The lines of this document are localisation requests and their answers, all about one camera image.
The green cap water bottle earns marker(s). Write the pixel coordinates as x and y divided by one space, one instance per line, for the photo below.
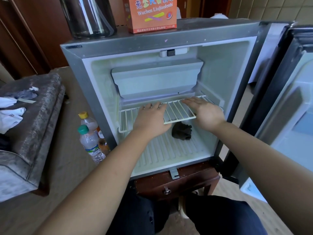
92 144

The dark grey cloth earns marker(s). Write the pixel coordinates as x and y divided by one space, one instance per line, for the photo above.
182 130

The fridge door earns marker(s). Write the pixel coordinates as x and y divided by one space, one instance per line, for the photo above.
283 120

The person's dark trousers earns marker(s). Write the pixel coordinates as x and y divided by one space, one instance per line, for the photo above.
215 215

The person's left hand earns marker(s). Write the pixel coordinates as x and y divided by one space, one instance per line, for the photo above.
151 120

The beige padded headboard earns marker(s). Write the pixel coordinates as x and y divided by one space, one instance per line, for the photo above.
269 7

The small white garment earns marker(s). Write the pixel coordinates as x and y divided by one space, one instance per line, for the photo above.
7 101

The person's right hand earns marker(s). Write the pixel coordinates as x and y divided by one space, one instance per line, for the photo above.
208 115

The black garment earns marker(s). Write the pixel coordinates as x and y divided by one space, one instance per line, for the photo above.
4 142

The orange soda bottle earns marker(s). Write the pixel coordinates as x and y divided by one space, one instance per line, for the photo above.
89 122

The person's left forearm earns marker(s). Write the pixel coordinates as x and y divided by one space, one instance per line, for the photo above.
88 193

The dark glass spray bottle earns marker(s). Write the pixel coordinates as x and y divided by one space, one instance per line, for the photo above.
88 17

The orange cardboard chalk box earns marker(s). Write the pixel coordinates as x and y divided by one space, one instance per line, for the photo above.
151 14

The grey mini fridge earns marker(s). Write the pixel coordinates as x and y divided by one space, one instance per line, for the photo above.
171 34

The large white garment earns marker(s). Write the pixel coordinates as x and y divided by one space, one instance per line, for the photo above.
10 120

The paper slip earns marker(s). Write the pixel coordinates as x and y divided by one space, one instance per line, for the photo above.
25 100

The grey garment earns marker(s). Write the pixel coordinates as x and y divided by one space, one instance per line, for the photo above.
23 94

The person's right forearm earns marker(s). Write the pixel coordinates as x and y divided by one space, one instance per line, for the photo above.
264 168

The dark red wooden stand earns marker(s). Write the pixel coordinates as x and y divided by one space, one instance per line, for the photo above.
181 183

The grey velvet sofa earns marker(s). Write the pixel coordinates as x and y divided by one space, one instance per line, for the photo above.
29 139

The white bed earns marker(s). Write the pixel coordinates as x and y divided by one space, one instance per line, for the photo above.
219 16

